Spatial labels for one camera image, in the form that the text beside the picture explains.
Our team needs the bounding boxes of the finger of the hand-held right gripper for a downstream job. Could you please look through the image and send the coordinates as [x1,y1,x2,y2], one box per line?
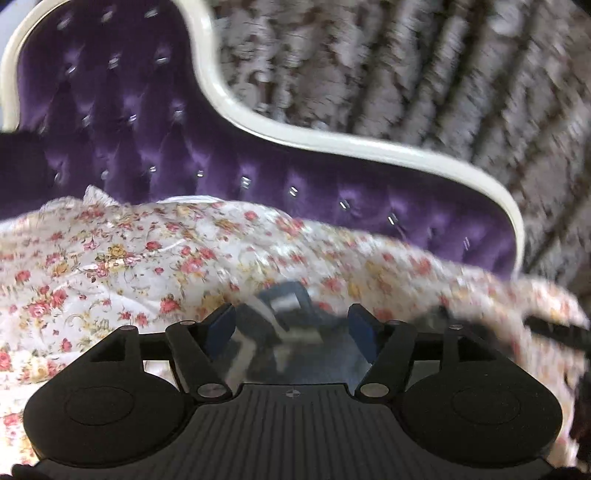
[526,316,591,359]

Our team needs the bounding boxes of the floral print blanket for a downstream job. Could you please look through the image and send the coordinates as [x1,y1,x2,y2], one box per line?
[0,185,591,467]

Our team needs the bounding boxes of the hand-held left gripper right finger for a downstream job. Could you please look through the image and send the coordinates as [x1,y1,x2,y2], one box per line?
[347,303,513,400]

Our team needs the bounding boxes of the purple tufted headboard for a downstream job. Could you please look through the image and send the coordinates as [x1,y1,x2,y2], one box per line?
[0,0,525,280]

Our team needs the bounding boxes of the brown damask curtain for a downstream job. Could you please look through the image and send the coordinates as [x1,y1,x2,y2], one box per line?
[203,0,591,296]

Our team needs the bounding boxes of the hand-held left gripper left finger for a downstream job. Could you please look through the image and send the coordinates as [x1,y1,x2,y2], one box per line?
[69,304,237,400]

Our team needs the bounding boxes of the grey white striped sweater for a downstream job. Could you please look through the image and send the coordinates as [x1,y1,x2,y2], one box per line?
[233,281,467,386]

